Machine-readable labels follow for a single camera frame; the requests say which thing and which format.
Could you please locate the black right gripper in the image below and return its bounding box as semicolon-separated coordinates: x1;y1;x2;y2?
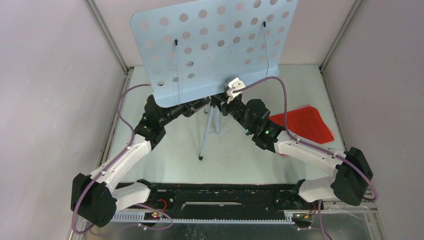
211;92;254;135

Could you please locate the light blue music stand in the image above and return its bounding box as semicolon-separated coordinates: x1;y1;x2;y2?
129;0;299;162

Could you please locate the red sheet music page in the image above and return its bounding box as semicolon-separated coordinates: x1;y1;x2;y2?
287;105;335;145

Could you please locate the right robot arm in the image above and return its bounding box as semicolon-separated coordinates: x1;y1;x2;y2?
211;93;374;209

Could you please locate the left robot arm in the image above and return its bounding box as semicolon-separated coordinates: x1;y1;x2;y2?
70;95;210;227

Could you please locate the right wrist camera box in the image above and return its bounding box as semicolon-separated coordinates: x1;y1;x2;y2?
225;77;246;104

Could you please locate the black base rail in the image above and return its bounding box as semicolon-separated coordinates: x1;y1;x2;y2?
112;180;332;221

